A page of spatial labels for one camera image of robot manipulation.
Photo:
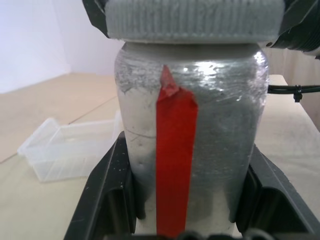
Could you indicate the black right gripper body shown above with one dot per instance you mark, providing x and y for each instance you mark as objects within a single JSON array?
[{"x": 300, "y": 40}]

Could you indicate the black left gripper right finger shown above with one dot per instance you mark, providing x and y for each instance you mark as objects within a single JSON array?
[{"x": 272, "y": 200}]

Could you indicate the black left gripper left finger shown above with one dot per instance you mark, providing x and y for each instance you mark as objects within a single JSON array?
[{"x": 105, "y": 190}]

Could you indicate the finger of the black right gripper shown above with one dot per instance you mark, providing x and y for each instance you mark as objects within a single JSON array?
[
  {"x": 300, "y": 10},
  {"x": 96, "y": 15}
]

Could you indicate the grey jar with red tape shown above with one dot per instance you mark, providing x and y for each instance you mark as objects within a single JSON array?
[{"x": 215, "y": 140}]

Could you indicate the grey ribbed screw lid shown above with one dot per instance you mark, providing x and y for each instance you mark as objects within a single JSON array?
[{"x": 190, "y": 20}]

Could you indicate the clear plastic box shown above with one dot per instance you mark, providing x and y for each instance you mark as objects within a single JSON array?
[{"x": 65, "y": 152}]

